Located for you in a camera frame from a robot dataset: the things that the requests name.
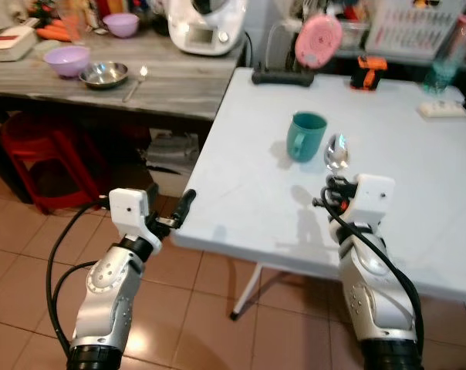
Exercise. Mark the orange carrots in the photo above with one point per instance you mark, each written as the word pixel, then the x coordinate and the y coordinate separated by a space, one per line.
pixel 55 32

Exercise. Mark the red plastic stool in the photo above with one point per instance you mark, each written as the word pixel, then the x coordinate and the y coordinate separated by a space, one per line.
pixel 48 154

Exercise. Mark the white rectangular box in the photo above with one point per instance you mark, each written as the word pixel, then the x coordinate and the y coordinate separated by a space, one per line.
pixel 11 43

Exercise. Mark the grey bundle under counter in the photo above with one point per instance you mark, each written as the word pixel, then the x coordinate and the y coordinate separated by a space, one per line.
pixel 171 153

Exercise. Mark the white power strip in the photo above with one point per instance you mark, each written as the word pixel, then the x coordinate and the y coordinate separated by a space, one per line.
pixel 441 109

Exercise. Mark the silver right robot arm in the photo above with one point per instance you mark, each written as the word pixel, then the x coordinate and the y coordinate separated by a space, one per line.
pixel 376 293

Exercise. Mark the teal clear water bottle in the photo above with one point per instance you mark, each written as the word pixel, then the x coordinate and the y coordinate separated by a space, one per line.
pixel 443 73

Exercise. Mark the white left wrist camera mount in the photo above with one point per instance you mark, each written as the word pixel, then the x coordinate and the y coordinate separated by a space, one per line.
pixel 127 208

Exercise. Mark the stainless steel bowl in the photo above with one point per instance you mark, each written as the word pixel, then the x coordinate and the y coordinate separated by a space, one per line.
pixel 104 75

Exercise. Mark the white metal table leg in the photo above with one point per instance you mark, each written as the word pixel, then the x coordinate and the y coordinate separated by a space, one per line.
pixel 248 291

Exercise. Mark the large lilac plastic bowl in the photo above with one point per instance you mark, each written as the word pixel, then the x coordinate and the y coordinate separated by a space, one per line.
pixel 66 62

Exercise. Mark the white plastic basket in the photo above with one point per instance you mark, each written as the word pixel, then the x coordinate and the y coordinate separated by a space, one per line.
pixel 414 27

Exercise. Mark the slim steel spoon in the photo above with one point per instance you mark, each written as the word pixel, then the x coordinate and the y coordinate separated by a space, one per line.
pixel 135 83

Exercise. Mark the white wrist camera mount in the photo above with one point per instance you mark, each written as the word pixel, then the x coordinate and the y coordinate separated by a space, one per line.
pixel 372 196
pixel 127 208

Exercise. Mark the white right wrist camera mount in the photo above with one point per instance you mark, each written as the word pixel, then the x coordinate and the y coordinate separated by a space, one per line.
pixel 372 196

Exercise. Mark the pink round plastic device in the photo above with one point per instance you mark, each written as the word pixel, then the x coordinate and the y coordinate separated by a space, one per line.
pixel 319 41

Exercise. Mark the orange and black device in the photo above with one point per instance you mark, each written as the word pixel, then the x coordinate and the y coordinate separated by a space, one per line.
pixel 369 73

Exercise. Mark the small purple bowl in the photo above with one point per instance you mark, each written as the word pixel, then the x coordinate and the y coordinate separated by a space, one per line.
pixel 121 25

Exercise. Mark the teal ceramic mug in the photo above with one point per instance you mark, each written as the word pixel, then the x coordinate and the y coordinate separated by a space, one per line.
pixel 305 140

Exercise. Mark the white kitchen food processor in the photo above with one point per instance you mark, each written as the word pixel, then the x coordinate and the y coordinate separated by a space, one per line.
pixel 204 31

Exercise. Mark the black flat base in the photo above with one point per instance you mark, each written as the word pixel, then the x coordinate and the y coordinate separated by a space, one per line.
pixel 281 78

